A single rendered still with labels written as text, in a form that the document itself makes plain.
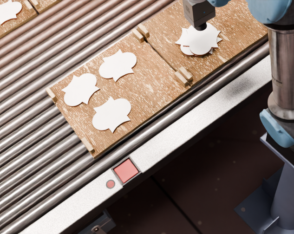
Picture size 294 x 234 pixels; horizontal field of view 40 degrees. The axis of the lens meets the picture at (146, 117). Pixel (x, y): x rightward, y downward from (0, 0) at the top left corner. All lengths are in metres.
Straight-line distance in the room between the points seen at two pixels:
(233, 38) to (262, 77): 0.19
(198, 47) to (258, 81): 0.24
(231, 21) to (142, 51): 0.35
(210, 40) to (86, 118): 0.52
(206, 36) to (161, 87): 0.25
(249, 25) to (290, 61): 0.66
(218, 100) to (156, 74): 0.24
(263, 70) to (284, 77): 0.51
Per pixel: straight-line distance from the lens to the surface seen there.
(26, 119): 1.55
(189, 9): 1.34
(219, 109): 1.38
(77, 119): 1.43
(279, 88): 0.99
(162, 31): 1.57
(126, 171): 1.30
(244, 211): 2.18
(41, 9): 1.82
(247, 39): 1.52
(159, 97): 1.40
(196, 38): 1.50
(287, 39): 0.87
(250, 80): 1.44
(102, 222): 1.39
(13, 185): 1.45
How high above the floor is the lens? 2.11
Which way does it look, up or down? 59 degrees down
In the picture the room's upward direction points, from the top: 20 degrees counter-clockwise
